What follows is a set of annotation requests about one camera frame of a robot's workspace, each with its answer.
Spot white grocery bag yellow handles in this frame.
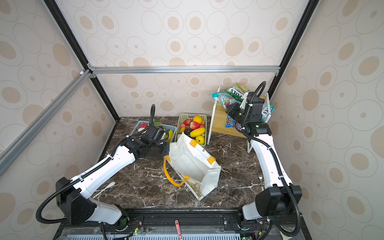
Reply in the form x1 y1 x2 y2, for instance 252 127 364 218
163 134 222 201

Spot small wooden side table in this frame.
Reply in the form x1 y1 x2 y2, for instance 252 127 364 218
206 93 271 153

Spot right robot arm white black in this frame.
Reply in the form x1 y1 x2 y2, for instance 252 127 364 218
226 82 302 237

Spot long yellow fruit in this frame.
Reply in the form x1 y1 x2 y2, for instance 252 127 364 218
190 128 206 138

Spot yellow corn cob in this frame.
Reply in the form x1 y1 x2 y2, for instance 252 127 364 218
167 130 174 143

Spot blue m&m packet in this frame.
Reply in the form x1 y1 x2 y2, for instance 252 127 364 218
225 116 236 128

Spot left diagonal aluminium bar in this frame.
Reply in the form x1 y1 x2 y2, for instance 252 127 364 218
1 70 91 175

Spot red strawberry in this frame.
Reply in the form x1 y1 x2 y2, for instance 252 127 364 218
184 119 192 127

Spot teal red candy bag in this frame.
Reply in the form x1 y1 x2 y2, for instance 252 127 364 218
262 103 275 122

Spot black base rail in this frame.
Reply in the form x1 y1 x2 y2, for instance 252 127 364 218
53 208 313 240

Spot green plastic basket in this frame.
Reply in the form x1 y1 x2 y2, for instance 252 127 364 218
172 114 208 147

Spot green candy bag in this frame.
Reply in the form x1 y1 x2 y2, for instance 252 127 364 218
225 83 249 100

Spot blue plastic basket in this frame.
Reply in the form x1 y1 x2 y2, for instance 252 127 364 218
130 121 177 143

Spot white plastic spoon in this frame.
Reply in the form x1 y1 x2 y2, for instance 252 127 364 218
93 182 116 199

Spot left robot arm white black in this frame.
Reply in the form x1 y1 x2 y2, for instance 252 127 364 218
36 105 170 225

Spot red apple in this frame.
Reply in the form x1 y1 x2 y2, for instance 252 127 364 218
190 121 201 130

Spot dark passion fruit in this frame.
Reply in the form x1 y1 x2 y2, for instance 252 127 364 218
184 127 193 136

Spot orange fruit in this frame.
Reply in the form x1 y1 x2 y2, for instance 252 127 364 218
193 116 204 125

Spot horizontal aluminium bar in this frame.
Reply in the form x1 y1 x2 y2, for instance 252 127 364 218
91 66 280 74

